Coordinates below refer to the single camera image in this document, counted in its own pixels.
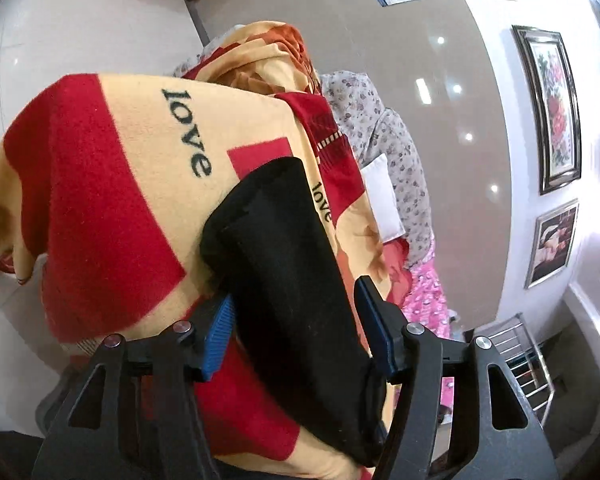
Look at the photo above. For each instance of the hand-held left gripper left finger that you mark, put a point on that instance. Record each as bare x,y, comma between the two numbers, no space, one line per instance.
220,335

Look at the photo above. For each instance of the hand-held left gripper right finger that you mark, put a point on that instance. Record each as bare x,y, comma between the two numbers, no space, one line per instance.
375,320

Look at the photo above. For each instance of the black pants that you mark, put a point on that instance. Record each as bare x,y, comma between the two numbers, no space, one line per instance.
290,270

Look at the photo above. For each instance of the pink printed blanket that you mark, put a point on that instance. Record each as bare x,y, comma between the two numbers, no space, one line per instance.
427,300

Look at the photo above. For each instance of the white pillow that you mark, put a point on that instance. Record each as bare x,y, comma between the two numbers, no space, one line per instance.
382,195

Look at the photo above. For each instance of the metal drying rack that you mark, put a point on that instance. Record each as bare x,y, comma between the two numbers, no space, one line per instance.
520,355

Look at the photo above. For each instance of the orange red printed blanket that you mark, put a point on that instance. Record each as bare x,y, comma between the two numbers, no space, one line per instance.
95,210

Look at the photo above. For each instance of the grey floral bed cover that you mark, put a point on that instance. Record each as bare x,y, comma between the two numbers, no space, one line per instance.
380,135

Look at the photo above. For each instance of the framed photo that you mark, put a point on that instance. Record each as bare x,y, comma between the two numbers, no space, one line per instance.
552,242

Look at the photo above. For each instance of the framed flower painting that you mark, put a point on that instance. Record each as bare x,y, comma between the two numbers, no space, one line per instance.
555,110

